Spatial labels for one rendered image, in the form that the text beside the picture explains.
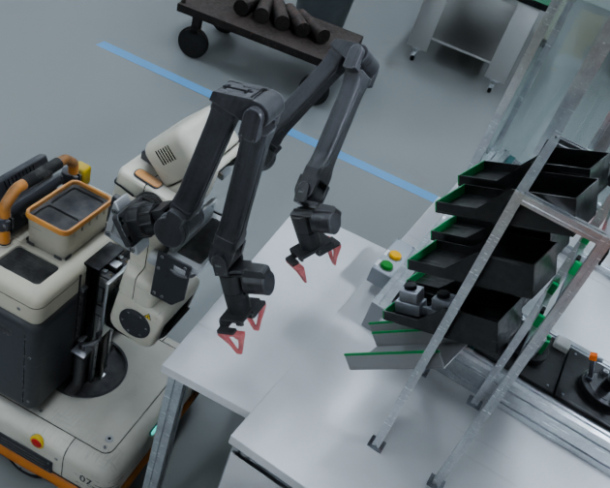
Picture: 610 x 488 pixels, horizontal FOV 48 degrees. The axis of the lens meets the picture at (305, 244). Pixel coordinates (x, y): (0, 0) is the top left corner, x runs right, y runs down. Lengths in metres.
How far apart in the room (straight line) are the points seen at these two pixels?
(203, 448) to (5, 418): 0.73
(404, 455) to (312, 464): 0.25
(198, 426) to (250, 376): 0.97
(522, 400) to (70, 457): 1.37
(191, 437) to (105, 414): 0.45
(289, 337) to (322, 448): 0.36
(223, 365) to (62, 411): 0.75
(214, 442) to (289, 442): 1.04
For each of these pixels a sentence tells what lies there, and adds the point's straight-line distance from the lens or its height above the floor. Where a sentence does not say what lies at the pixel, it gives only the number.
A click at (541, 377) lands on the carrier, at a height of 0.97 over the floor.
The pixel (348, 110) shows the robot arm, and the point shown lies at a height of 1.46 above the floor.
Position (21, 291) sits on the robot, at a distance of 2.03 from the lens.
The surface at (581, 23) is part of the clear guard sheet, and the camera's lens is 3.12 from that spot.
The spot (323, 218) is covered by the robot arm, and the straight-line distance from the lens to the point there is 1.70.
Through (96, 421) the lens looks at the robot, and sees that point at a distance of 2.40.
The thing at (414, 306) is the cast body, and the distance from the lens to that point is 1.61.
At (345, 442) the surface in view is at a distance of 1.78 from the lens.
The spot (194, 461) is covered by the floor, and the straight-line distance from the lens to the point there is 2.69.
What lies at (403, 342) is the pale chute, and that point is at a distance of 1.79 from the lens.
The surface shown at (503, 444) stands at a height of 0.86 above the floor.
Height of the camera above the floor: 2.23
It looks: 37 degrees down
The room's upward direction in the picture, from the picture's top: 20 degrees clockwise
